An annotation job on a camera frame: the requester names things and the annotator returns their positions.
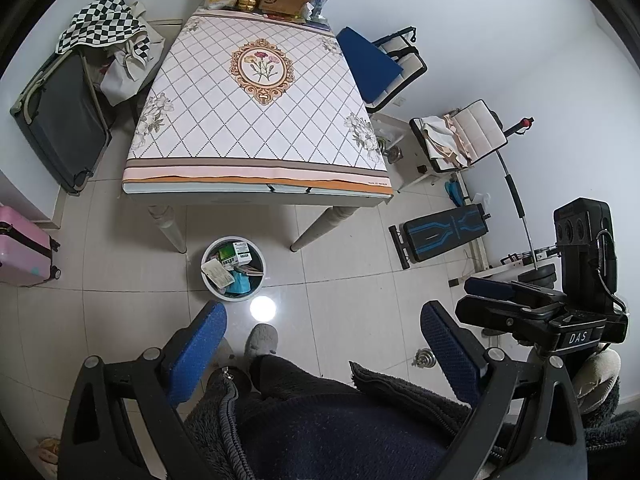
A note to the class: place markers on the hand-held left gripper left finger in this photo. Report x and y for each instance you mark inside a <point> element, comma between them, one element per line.
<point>192,360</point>

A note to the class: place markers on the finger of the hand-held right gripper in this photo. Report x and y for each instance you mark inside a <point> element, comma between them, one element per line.
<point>495,312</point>
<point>487,287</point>

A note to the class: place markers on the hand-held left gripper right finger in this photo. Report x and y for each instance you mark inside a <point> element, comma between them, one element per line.
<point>450,355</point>

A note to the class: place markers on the white round trash bin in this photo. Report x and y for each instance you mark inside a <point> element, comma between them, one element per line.
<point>212,290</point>

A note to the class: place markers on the teal packet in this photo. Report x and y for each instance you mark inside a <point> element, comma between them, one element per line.
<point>239,285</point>

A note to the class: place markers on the white printed packet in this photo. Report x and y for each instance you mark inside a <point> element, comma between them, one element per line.
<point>217,275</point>

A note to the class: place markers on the green white small box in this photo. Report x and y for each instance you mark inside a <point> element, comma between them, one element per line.
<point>227,254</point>

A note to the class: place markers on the chrome dumbbell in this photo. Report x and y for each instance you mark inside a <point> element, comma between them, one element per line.
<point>425,358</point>
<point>394,152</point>

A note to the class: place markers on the black weight plate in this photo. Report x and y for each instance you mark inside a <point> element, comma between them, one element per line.
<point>540,276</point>

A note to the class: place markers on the dark grey fleece jacket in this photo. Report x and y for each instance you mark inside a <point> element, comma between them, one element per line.
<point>210,425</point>

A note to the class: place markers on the grey fluffy slipper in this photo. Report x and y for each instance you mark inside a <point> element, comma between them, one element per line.
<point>262,342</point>

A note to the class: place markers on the black exercise bench blue stripes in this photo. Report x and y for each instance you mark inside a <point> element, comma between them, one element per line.
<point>440,232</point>

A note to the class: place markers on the black fleece pants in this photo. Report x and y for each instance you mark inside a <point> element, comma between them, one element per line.
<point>280,375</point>

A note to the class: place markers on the metal exercise bar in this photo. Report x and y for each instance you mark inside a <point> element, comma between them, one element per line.
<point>515,195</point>

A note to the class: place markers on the teal plastic item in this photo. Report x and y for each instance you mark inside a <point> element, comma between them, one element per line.
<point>455,192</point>

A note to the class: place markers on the beige wooden table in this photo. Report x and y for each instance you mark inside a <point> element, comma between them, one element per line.
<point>170,225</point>

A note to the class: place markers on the navy knit sweater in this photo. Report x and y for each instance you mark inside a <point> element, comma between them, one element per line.
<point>325,440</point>

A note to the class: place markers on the beige cloth bag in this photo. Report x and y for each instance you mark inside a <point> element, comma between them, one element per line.
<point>442,140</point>

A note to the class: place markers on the white padded folding chair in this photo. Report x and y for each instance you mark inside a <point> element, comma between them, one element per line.
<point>480,130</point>
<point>407,62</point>

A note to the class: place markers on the orange patterned packet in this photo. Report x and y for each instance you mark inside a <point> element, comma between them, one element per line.
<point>50,450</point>

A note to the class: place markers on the pink suitcase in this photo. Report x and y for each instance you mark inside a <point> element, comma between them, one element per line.
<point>22,250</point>

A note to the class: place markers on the white cabinet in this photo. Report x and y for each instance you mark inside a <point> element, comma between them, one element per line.
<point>25,200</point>

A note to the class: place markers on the table with floral tablecloth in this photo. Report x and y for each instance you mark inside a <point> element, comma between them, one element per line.
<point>250,125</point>

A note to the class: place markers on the blue cushion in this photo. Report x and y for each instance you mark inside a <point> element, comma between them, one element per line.
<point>367,65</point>

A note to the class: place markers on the dark grey open suitcase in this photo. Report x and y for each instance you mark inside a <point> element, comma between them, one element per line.
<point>60,120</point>

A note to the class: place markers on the white tote bag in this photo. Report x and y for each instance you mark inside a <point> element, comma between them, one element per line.
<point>125,75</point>

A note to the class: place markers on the black white checkered cloth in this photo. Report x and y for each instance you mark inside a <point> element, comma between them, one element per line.
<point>100,20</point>

